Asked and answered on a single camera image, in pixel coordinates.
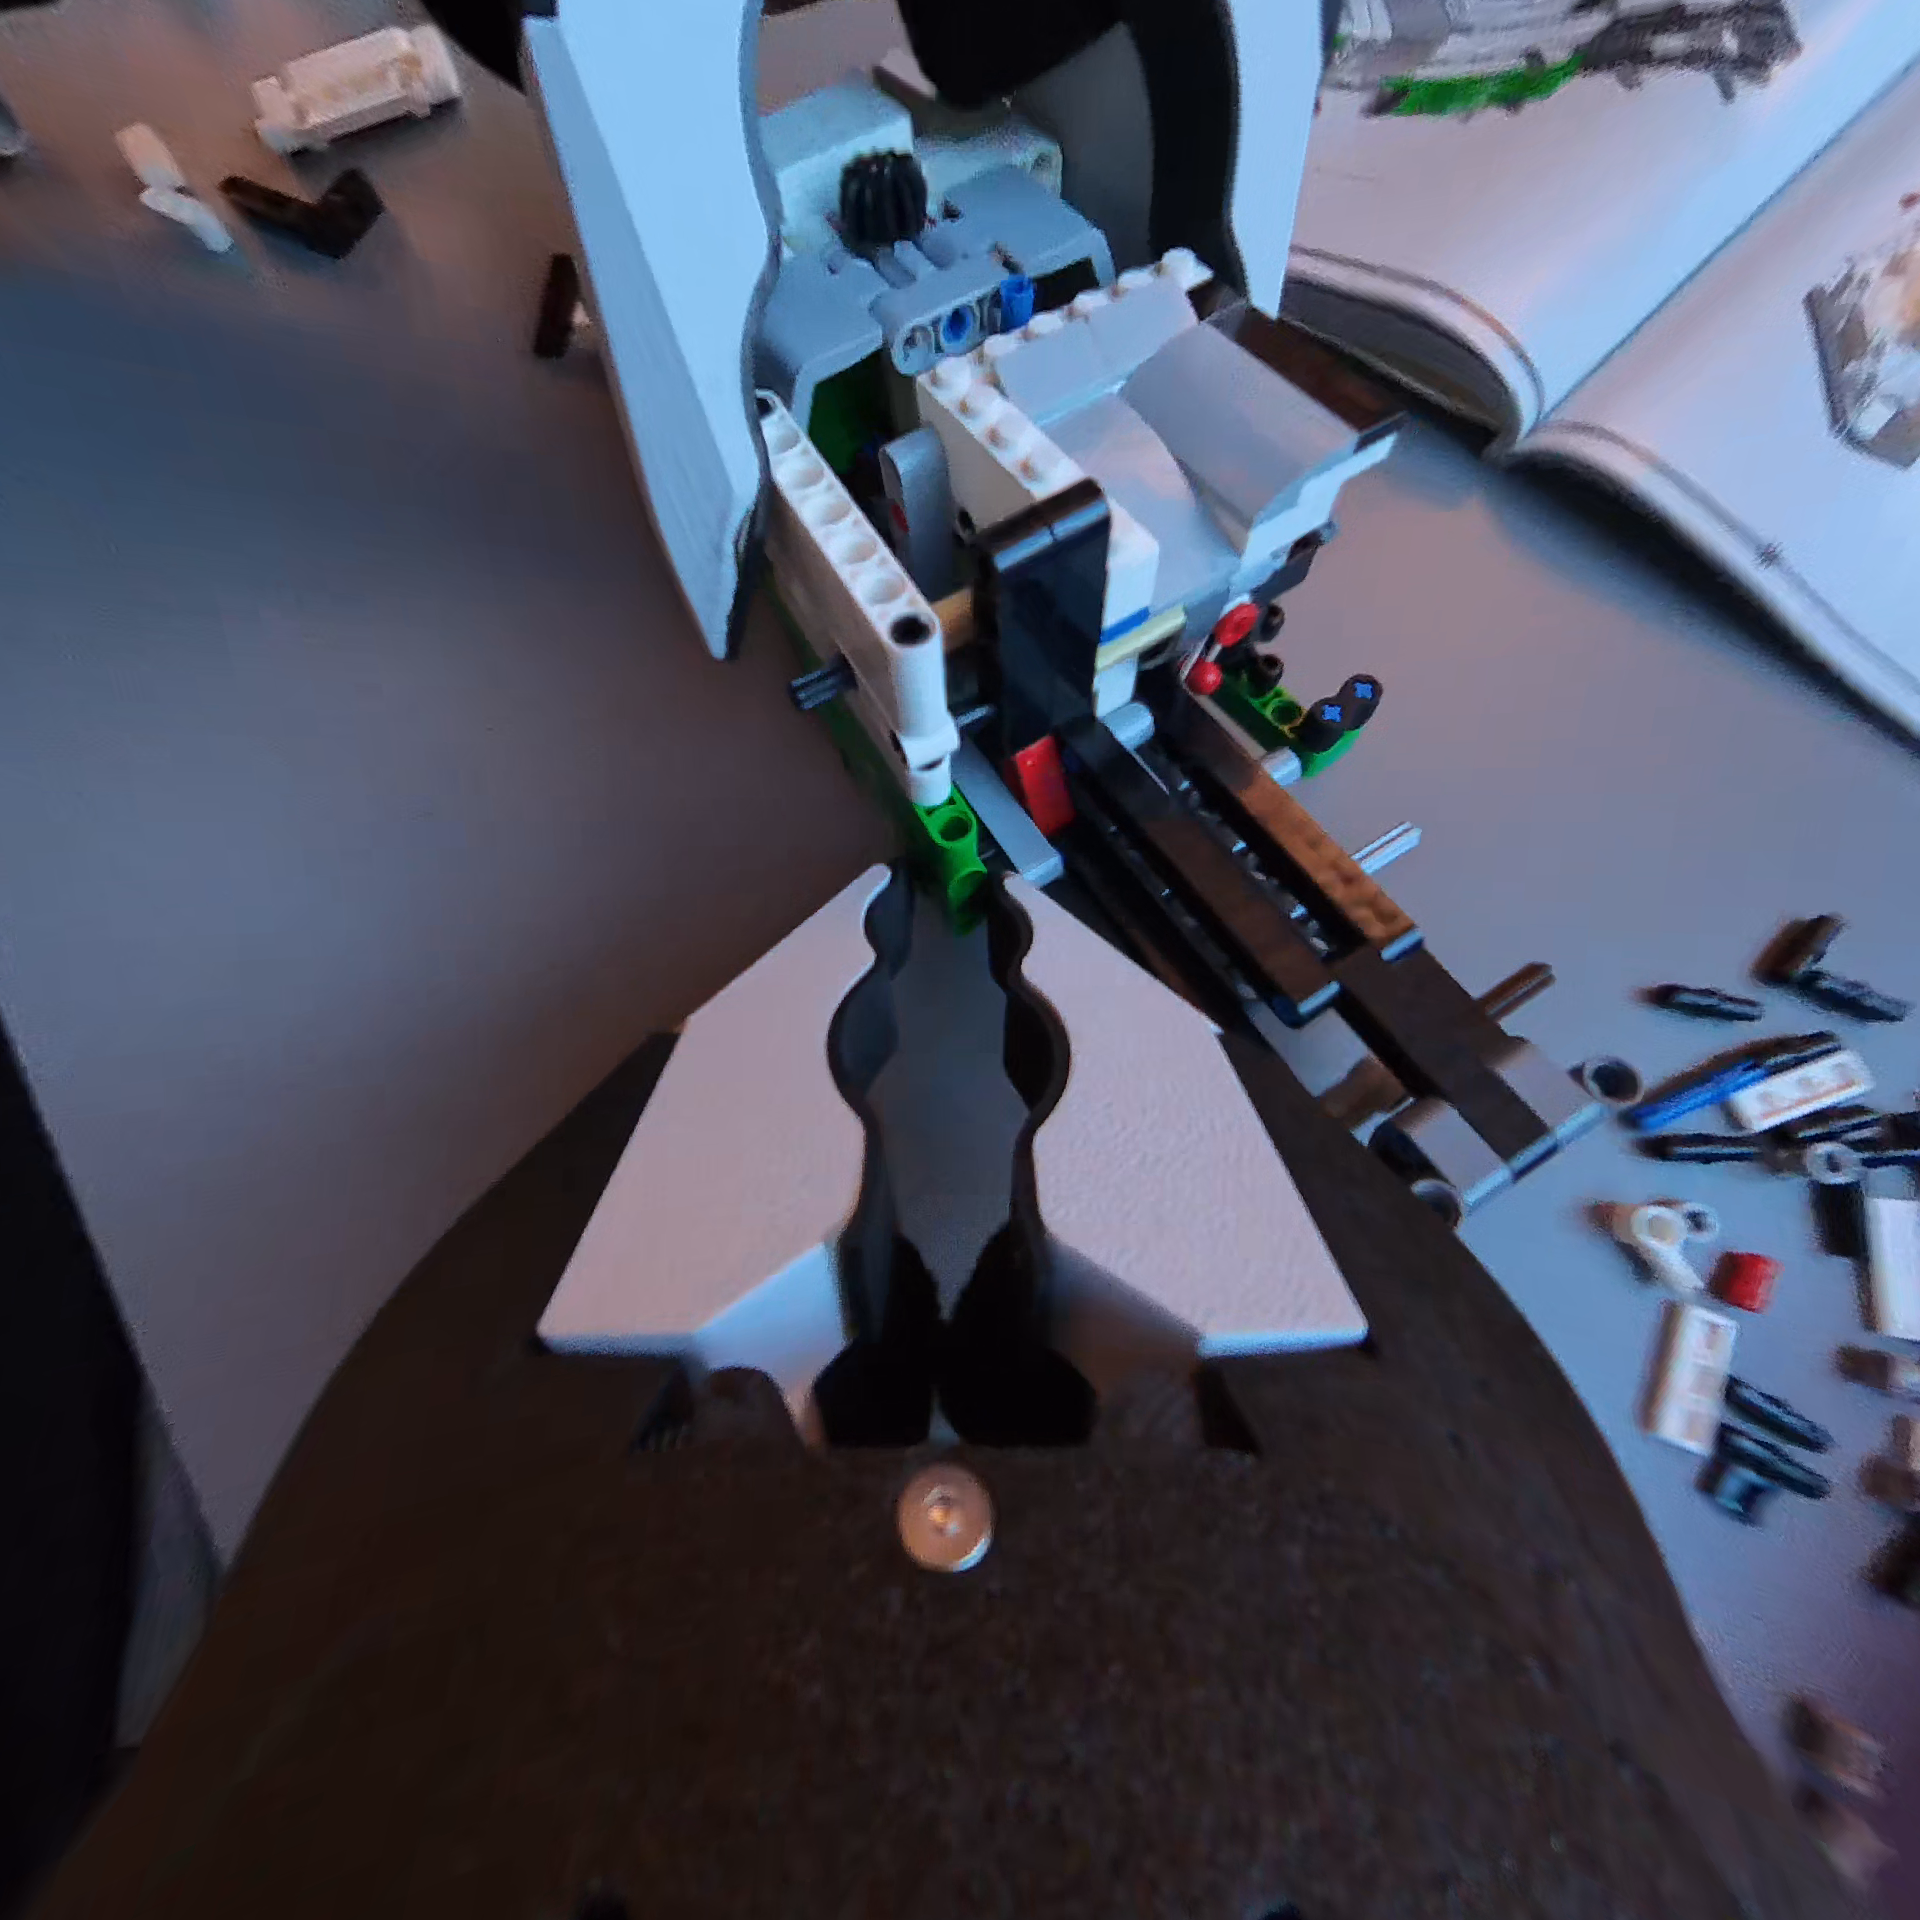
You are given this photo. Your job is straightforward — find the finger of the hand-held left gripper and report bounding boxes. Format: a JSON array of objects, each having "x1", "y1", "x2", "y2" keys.
[
  {"x1": 521, "y1": 0, "x2": 783, "y2": 662},
  {"x1": 1222, "y1": 0, "x2": 1332, "y2": 317}
]

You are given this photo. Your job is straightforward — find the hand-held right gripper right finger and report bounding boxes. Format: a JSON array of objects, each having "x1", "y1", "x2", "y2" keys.
[{"x1": 959, "y1": 876, "x2": 1372, "y2": 1402}]

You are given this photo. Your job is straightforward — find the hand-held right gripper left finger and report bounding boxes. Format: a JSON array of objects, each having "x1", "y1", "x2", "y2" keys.
[{"x1": 534, "y1": 863, "x2": 951, "y2": 1402}]

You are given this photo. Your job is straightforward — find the lego truck model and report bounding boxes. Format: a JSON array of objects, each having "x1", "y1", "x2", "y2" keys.
[{"x1": 750, "y1": 76, "x2": 1617, "y2": 1220}]

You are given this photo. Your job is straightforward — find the black angled lego beam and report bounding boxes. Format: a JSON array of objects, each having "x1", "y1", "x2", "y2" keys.
[{"x1": 219, "y1": 166, "x2": 387, "y2": 260}]

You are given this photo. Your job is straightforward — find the white lego panel piece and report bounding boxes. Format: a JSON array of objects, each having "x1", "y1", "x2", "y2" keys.
[{"x1": 249, "y1": 22, "x2": 463, "y2": 154}]

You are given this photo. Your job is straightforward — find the lego instruction booklet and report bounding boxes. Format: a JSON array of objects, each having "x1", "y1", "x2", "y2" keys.
[{"x1": 1283, "y1": 0, "x2": 1920, "y2": 744}]

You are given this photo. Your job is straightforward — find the small white lego connector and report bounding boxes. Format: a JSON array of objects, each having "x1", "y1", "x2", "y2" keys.
[{"x1": 115, "y1": 122, "x2": 238, "y2": 255}]

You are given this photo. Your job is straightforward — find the pile of loose lego pieces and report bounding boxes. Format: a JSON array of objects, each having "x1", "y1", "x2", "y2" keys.
[{"x1": 1572, "y1": 910, "x2": 1920, "y2": 1894}]

